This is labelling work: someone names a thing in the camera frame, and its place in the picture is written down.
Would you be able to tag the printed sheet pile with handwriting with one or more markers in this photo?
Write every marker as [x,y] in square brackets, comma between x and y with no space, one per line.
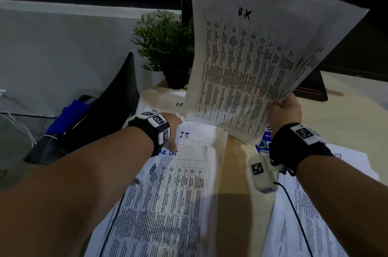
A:
[159,100]

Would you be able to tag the person's right hand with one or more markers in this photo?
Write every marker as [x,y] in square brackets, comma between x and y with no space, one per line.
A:
[284,112]

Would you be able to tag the stack of printed table sheets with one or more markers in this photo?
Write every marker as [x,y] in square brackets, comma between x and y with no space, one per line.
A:
[251,53]

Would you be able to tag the person's left hand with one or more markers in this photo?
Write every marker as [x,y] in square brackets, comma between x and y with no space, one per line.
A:
[173,125]

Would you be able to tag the printed sheet with blue handwriting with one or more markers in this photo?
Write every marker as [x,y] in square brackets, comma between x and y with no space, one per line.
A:
[201,135]

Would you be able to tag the person's right forearm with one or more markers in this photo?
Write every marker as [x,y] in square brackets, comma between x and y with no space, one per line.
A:
[345,202]

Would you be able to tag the person's left thumb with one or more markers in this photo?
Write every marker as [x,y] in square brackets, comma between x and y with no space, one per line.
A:
[172,145]

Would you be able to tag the person's left forearm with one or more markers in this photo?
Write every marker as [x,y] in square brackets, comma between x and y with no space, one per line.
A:
[75,187]

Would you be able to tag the green potted plant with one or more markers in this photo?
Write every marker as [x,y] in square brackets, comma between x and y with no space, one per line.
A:
[166,44]

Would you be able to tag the black stand with red stripe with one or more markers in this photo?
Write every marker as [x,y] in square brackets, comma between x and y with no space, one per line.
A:
[312,88]

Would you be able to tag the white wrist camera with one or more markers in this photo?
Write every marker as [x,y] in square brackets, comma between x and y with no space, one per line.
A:
[145,172]
[262,173]

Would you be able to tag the black curved chair back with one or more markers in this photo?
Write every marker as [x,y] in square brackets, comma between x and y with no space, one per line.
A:
[109,108]

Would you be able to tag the pile of printed list sheets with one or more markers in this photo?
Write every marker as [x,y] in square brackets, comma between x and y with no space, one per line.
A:
[169,205]
[291,235]

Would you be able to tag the blue round sticker card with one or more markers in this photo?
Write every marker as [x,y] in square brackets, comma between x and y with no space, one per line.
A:
[264,141]

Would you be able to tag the person's right thumb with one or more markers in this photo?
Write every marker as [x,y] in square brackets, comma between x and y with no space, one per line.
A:
[272,108]

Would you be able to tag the black wristband with white markers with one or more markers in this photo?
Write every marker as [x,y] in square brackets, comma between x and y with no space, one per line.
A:
[151,131]
[292,147]

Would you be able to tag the blue cloth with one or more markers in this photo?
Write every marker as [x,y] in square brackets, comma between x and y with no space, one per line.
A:
[68,117]

